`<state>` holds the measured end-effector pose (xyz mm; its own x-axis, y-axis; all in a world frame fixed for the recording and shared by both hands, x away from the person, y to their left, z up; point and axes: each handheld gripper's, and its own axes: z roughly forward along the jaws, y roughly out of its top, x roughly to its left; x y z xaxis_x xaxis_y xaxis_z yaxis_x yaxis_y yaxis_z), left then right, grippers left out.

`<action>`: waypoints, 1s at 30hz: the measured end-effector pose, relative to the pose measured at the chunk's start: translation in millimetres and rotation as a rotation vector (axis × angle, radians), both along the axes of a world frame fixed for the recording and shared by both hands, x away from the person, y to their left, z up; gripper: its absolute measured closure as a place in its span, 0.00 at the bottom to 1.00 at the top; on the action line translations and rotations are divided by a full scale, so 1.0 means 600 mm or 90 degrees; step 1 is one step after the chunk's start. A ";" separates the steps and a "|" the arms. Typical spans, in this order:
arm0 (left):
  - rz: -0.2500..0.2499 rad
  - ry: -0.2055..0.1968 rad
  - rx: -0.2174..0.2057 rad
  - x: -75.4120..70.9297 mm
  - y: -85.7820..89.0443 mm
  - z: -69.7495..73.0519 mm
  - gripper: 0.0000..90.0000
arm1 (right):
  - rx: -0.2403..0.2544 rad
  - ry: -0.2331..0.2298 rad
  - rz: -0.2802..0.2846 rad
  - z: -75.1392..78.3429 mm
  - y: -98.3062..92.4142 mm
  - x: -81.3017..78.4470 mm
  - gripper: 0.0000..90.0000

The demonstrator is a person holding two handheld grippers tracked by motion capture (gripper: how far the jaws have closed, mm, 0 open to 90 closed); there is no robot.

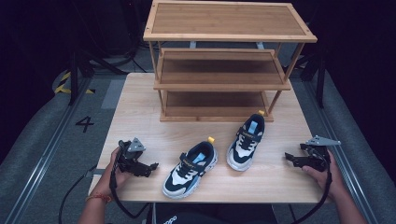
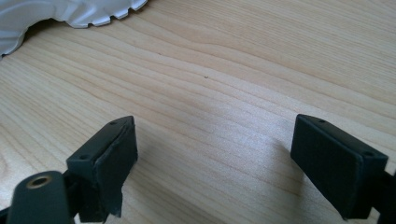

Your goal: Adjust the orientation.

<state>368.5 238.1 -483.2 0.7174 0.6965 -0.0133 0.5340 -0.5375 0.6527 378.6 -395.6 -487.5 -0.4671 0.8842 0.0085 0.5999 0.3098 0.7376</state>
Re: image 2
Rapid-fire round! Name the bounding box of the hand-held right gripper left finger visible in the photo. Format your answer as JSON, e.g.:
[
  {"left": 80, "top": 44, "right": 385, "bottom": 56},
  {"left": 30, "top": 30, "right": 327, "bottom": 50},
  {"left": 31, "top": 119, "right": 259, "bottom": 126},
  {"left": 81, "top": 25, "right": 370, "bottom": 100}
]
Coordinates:
[{"left": 65, "top": 115, "right": 139, "bottom": 224}]

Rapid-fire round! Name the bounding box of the black and white sneaker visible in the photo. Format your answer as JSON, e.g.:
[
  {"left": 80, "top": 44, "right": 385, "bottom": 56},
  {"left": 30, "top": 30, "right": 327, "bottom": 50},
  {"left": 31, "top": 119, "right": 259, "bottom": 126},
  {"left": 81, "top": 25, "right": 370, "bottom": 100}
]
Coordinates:
[{"left": 0, "top": 0, "right": 149, "bottom": 59}]

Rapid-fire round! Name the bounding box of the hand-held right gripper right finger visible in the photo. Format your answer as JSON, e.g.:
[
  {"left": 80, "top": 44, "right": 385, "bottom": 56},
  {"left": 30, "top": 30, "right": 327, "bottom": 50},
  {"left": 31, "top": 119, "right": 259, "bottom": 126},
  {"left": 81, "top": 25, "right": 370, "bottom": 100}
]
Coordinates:
[{"left": 290, "top": 113, "right": 389, "bottom": 220}]

